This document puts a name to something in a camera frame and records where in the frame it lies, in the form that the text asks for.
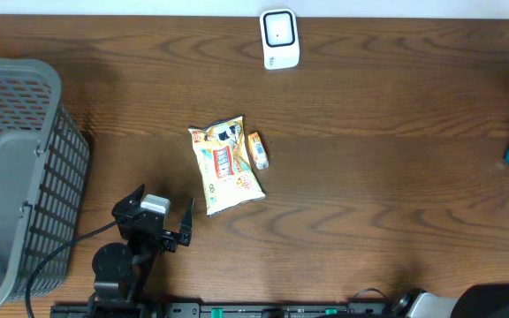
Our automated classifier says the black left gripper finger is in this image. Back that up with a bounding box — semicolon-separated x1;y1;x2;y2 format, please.
111;184;145;216
179;200;194;246

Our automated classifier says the yellow snack bag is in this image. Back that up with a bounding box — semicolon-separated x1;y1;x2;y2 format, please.
188;116;266;216

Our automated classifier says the small orange white carton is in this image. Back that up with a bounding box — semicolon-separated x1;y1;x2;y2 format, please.
247;132;270;170

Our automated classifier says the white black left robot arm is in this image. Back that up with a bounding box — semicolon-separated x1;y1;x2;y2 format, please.
92;185;194;304

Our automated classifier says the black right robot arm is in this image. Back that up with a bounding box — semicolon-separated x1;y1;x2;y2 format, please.
391;283;509;318

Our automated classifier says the white barcode scanner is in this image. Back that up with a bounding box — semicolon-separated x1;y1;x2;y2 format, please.
259;8;300;71

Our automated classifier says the grey plastic shopping basket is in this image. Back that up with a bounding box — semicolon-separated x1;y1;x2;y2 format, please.
0;58;90;306

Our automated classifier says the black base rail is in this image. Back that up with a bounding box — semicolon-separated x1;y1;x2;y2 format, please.
50;302;394;318

